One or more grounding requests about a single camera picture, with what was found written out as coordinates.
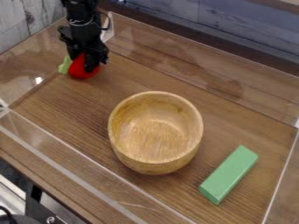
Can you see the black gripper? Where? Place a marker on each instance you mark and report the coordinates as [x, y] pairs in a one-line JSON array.
[[82, 39]]

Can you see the red plush tomato toy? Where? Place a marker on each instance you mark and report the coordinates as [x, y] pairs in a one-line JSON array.
[[74, 67]]

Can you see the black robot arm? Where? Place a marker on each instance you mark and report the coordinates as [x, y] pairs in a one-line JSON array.
[[82, 12]]

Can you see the wooden bowl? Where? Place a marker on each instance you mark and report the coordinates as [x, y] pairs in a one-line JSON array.
[[156, 131]]

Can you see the clear acrylic table barrier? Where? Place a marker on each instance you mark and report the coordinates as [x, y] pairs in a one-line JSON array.
[[54, 127]]

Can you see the green rectangular block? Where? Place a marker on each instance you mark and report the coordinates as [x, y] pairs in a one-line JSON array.
[[232, 171]]

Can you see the black metal frame bracket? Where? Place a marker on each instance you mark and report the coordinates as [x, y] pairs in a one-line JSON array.
[[37, 210]]

